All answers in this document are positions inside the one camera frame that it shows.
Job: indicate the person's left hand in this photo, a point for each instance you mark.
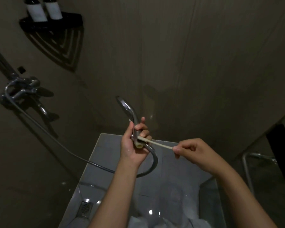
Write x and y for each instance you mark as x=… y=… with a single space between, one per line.
x=130 y=154

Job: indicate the person's right hand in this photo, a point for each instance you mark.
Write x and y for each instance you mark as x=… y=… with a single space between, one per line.
x=199 y=154

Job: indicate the white toothbrush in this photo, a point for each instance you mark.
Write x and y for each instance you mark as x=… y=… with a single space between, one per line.
x=156 y=143

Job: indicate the round chrome shower head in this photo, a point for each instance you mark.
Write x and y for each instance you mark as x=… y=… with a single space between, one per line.
x=130 y=111

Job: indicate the person's left forearm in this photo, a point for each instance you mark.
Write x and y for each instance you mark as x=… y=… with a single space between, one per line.
x=114 y=201

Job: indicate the chrome shower mixer faucet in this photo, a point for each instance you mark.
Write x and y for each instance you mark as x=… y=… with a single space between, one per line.
x=23 y=90

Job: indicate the white striped shirt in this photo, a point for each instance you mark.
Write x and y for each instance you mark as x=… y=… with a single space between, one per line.
x=194 y=224

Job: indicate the metal floor drain grate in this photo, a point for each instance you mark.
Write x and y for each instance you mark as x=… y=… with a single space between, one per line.
x=85 y=209

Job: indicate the black printed door strip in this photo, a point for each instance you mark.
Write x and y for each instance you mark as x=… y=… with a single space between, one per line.
x=282 y=149

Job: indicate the black corner shelf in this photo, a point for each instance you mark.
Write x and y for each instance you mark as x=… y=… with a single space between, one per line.
x=71 y=20

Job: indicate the dark pump bottle white label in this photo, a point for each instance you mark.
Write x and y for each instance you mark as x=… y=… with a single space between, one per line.
x=53 y=9
x=36 y=11

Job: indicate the black rail wall bracket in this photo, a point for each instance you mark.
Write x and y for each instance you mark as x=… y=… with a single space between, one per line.
x=21 y=69

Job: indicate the chrome shower riser rail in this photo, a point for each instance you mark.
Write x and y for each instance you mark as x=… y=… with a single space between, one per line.
x=2 y=60

